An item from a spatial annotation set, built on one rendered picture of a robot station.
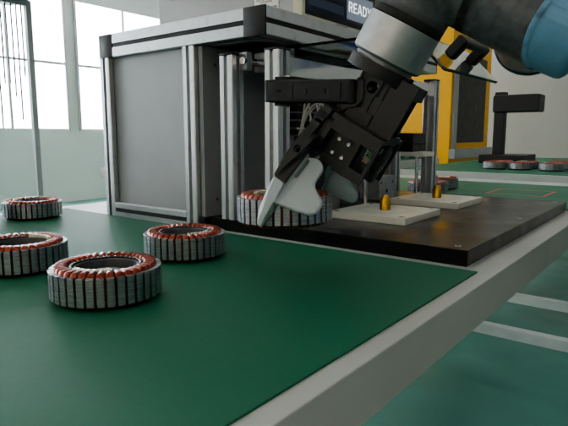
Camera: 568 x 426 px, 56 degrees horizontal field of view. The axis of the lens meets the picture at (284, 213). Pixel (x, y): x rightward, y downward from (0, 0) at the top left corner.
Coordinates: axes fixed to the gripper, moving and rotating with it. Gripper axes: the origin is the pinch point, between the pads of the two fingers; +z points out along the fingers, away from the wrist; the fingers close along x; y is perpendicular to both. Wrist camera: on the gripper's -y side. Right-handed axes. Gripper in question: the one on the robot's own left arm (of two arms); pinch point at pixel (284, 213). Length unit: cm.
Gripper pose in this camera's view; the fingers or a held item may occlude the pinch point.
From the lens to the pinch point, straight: 62.9
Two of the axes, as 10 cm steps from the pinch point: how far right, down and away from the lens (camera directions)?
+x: 4.7, -1.3, 8.7
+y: 7.7, 5.5, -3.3
